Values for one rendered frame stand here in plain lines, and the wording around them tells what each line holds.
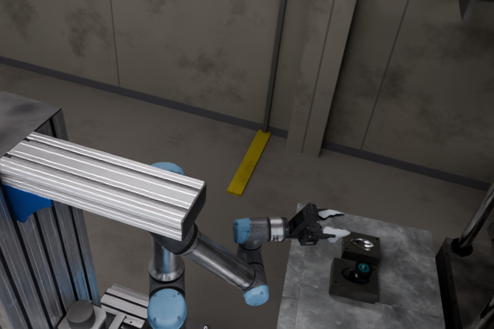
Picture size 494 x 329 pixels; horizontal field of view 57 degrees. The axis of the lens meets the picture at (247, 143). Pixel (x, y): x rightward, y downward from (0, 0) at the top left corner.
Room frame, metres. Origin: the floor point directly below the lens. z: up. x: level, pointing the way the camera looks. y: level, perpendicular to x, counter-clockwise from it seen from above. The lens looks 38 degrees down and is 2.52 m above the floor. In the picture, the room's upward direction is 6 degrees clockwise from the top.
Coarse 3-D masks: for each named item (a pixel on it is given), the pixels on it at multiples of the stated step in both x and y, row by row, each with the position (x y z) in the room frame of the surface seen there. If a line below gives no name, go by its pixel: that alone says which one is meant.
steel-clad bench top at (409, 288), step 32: (320, 224) 1.58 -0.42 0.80; (352, 224) 1.61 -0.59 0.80; (384, 224) 1.63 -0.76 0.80; (320, 256) 1.38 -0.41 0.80; (384, 256) 1.42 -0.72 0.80; (416, 256) 1.44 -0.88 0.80; (288, 288) 1.18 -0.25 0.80; (320, 288) 1.20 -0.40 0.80; (384, 288) 1.24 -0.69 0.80; (416, 288) 1.26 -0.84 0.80; (288, 320) 1.03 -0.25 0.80; (320, 320) 1.05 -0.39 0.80; (352, 320) 1.06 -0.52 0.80; (384, 320) 1.08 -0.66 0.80; (416, 320) 1.10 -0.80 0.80
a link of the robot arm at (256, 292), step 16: (160, 240) 0.73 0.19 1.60; (176, 240) 0.73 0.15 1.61; (192, 240) 0.74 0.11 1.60; (208, 240) 0.78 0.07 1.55; (192, 256) 0.74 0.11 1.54; (208, 256) 0.75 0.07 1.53; (224, 256) 0.78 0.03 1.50; (224, 272) 0.76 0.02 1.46; (240, 272) 0.78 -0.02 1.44; (256, 272) 0.81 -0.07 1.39; (240, 288) 0.77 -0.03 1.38; (256, 288) 0.77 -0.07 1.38; (256, 304) 0.76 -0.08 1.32
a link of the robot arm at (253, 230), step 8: (240, 224) 0.93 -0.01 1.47; (248, 224) 0.93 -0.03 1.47; (256, 224) 0.93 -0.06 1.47; (264, 224) 0.94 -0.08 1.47; (240, 232) 0.90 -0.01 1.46; (248, 232) 0.91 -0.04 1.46; (256, 232) 0.91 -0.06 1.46; (264, 232) 0.92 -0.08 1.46; (240, 240) 0.89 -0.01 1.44; (248, 240) 0.90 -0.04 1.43; (256, 240) 0.90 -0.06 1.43; (264, 240) 0.91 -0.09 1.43; (248, 248) 0.90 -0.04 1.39
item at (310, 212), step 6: (312, 204) 0.97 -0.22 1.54; (306, 210) 0.96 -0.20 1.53; (312, 210) 0.95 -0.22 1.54; (294, 216) 0.98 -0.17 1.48; (300, 216) 0.96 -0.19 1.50; (306, 216) 0.95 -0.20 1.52; (312, 216) 0.94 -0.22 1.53; (288, 222) 0.98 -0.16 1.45; (294, 222) 0.96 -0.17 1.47; (300, 222) 0.95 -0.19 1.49; (306, 222) 0.94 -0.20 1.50; (294, 228) 0.94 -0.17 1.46; (300, 228) 0.94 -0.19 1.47
